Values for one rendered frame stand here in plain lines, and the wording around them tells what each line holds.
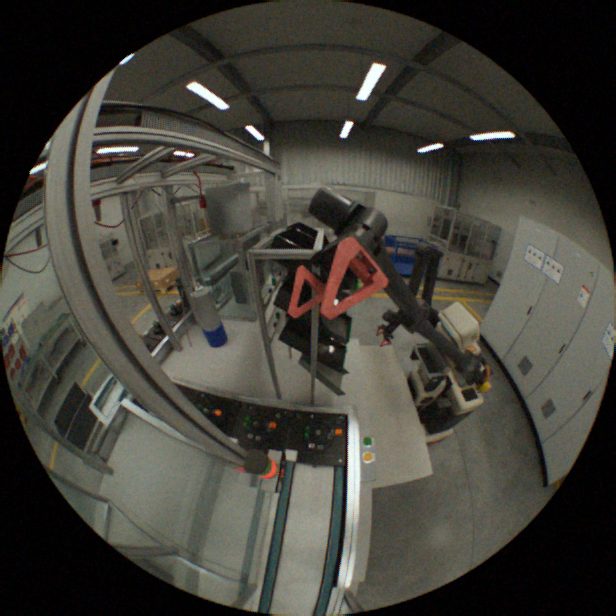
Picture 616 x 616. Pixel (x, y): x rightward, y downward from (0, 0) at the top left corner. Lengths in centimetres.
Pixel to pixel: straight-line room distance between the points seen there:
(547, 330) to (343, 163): 865
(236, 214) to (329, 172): 768
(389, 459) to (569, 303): 278
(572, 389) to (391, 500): 249
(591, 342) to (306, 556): 308
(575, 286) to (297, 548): 329
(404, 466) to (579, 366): 260
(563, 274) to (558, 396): 147
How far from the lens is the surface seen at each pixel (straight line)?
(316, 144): 918
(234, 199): 144
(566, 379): 316
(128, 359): 15
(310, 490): 87
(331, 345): 79
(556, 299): 315
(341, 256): 18
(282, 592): 104
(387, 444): 102
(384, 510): 191
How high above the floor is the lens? 178
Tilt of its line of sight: 34 degrees down
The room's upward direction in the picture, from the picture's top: straight up
